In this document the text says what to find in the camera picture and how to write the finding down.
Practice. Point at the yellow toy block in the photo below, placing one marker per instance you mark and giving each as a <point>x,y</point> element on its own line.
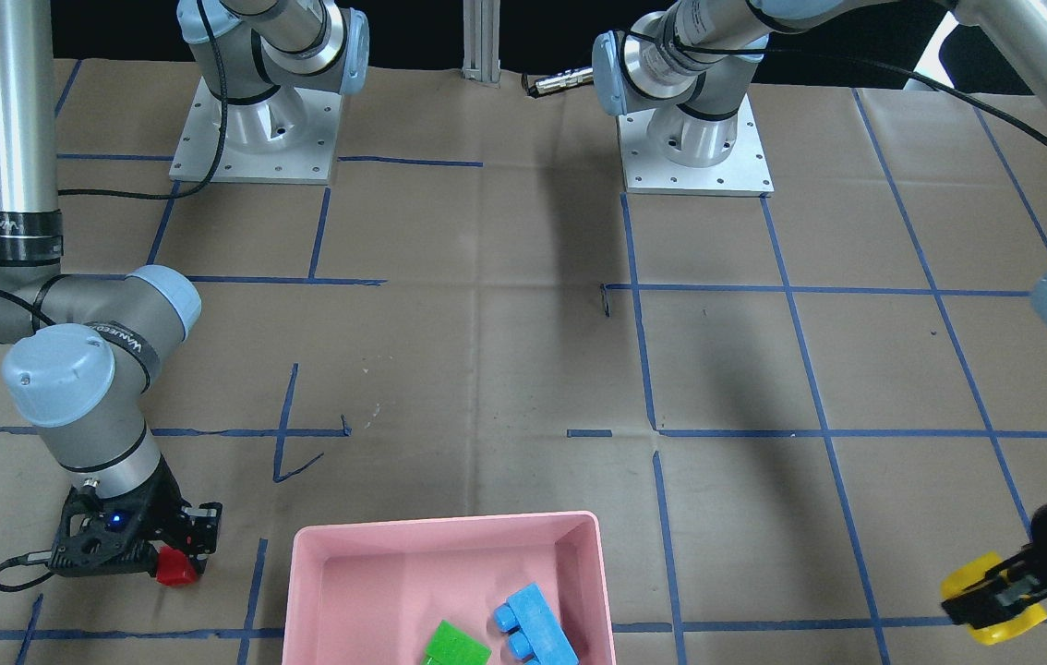
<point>957,608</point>

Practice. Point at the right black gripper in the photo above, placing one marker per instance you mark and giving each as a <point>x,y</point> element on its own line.
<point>165,513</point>

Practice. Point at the pink plastic box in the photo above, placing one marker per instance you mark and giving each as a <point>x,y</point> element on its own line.
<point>375,593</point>

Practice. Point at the blue toy block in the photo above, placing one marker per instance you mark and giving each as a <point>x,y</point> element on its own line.
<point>534,635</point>

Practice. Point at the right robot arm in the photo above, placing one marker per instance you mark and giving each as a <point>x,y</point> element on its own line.
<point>81,351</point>

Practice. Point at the red toy block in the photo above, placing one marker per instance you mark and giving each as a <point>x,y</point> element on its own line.
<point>175,568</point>

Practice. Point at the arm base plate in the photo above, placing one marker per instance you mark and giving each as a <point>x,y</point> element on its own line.
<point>667,152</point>
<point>288,139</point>

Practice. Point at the green toy block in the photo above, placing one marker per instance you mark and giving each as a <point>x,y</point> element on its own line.
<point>449,645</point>

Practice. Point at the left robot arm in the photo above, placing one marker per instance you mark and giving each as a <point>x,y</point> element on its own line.
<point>694,61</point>

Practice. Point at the aluminium frame post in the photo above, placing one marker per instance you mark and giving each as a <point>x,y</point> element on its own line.
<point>480,32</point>

